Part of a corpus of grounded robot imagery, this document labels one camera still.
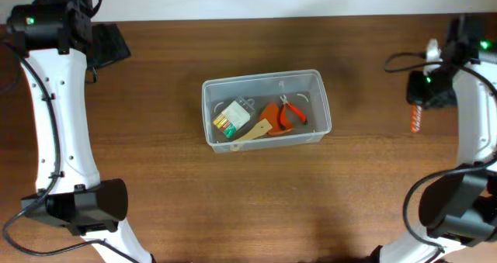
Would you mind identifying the orange handled corkscrew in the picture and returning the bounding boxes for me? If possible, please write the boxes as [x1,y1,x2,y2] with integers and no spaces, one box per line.
[411,106,422,133]

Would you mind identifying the red handled pliers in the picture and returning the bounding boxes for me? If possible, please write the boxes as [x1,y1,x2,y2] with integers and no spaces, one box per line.
[278,95,308,131]

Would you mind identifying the orange scraper wooden handle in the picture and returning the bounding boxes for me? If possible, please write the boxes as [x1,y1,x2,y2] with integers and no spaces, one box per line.
[230,102,291,151]

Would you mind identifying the clear plastic container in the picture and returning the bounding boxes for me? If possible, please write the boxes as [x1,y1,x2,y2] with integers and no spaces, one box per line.
[202,69,332,153]

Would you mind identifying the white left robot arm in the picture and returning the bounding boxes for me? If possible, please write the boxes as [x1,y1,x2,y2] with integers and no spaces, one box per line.
[5,0,154,262]

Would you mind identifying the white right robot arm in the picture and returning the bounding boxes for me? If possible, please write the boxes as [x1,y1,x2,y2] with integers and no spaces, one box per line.
[367,15,496,262]

